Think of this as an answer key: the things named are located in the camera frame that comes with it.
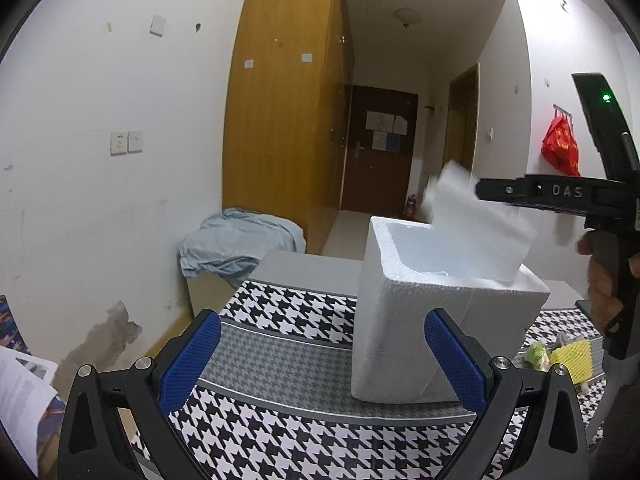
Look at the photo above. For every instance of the round ceiling lamp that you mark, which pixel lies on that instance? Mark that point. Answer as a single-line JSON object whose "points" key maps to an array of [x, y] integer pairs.
{"points": [[407, 16]]}

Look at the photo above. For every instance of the white paper notice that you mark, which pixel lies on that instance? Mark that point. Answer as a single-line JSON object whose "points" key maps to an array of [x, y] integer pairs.
{"points": [[400, 124], [379, 121], [379, 141]]}

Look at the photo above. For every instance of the white foam lid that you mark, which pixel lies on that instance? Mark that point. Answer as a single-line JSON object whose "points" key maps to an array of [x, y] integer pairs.
{"points": [[480, 240]]}

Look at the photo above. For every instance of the light wooden side door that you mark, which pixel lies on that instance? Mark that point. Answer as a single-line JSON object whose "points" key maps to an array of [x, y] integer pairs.
{"points": [[462, 120]]}

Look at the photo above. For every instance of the white foam box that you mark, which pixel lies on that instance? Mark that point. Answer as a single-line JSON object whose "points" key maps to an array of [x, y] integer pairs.
{"points": [[400, 335]]}

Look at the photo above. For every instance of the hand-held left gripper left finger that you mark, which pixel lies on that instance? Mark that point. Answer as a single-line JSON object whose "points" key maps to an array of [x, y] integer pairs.
{"points": [[192, 360]]}

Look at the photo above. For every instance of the yellow foam net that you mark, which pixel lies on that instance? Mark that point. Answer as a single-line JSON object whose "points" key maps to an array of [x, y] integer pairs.
{"points": [[572, 360]]}

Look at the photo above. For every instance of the wall hook rack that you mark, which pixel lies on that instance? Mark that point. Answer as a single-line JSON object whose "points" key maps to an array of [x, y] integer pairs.
{"points": [[562, 109]]}

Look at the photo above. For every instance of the houndstooth tablecloth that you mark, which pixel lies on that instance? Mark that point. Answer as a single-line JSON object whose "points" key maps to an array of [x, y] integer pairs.
{"points": [[300, 350]]}

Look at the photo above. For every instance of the wooden wardrobe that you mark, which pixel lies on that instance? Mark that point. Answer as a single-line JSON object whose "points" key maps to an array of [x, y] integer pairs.
{"points": [[280, 135]]}

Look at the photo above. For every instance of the beige storage box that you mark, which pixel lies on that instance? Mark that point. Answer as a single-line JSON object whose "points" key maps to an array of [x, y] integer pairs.
{"points": [[210, 295]]}

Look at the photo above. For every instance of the patterned blue orange cloth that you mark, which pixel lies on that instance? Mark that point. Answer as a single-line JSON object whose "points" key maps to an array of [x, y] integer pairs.
{"points": [[7, 320]]}

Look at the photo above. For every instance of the green snack packet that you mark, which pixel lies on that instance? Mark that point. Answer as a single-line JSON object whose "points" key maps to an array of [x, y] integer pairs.
{"points": [[536, 356]]}

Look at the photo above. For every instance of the red plastic bag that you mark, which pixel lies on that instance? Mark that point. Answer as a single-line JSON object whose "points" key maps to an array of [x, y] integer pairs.
{"points": [[561, 147]]}

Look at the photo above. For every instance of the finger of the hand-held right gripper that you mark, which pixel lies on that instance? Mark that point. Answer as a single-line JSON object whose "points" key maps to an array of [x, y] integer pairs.
{"points": [[500, 190]]}

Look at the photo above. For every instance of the blue paper notice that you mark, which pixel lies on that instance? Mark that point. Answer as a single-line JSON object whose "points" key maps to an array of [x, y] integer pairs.
{"points": [[393, 141]]}

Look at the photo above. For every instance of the white light switch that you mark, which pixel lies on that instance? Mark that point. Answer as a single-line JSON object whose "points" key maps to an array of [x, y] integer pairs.
{"points": [[157, 25]]}

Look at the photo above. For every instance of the red fire extinguisher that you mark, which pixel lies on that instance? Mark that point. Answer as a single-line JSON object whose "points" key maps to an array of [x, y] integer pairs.
{"points": [[410, 207]]}

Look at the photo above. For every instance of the person's right hand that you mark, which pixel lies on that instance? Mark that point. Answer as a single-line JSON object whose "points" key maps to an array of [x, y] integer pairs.
{"points": [[600, 285]]}

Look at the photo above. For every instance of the light blue cloth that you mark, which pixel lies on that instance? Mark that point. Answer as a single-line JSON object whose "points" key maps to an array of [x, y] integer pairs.
{"points": [[235, 240]]}

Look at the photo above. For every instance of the dark brown door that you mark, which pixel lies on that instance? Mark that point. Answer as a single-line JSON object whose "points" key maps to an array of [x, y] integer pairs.
{"points": [[370, 180]]}

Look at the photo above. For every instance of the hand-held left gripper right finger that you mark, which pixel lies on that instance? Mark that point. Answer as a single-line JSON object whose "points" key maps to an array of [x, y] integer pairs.
{"points": [[455, 360]]}

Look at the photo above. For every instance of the white wall socket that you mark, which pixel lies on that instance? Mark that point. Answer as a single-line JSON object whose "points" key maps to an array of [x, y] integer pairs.
{"points": [[135, 141], [118, 143]]}

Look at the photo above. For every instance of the white printed paper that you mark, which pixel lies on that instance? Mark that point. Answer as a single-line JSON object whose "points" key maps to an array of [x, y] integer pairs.
{"points": [[20, 395]]}

